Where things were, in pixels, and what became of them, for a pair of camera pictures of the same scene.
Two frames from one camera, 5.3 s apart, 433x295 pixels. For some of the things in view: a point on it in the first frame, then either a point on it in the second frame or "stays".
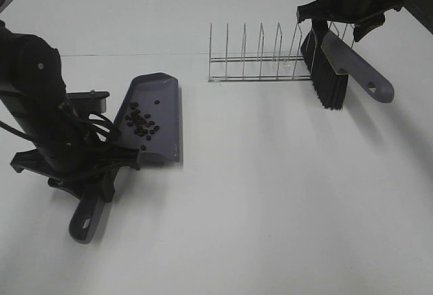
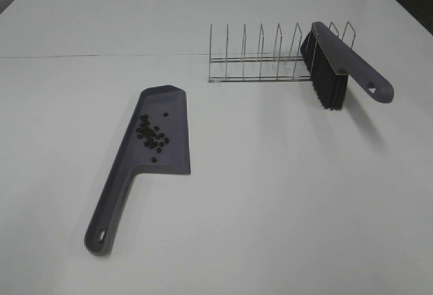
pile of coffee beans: (143, 124) -> (145, 130)
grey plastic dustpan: (148, 121) -> (133, 159)
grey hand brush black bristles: (331, 63) stays
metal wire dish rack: (294, 66) stays
